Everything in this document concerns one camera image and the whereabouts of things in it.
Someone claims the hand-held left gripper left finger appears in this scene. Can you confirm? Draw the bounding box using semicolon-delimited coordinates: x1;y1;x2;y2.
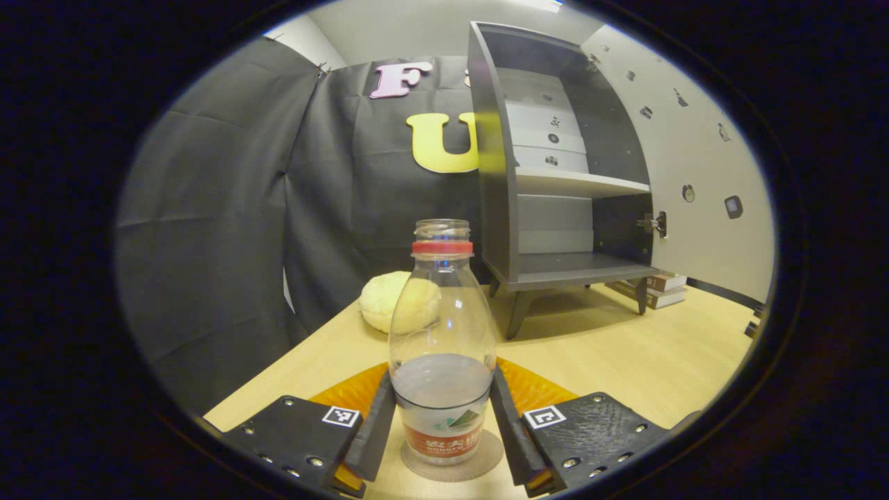
222;361;397;497

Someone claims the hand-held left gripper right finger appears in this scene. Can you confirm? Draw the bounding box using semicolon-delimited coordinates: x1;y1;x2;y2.
490;358;671;497

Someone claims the clear plastic bottle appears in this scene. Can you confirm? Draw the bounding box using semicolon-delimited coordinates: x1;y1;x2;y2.
388;219;498;466

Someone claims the round brown coaster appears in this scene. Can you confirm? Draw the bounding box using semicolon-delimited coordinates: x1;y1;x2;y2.
399;429;504;483

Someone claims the dark grey cabinet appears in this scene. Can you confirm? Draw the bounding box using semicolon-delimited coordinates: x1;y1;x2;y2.
467;21;660;341

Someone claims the metal door hinge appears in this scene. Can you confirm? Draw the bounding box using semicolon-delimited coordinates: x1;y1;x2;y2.
635;210;667;239

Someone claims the white cabinet shelf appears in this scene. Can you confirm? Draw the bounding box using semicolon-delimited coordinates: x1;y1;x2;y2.
514;167;652;199

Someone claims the pale yellow round bread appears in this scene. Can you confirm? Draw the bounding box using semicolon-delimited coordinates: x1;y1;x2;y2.
359;271;442;335

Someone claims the grey-brown book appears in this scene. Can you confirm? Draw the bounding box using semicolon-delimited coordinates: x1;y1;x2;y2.
604;281;687;310

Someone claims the black backdrop cloth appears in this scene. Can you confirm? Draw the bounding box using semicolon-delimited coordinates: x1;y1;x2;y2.
115;35;487;417

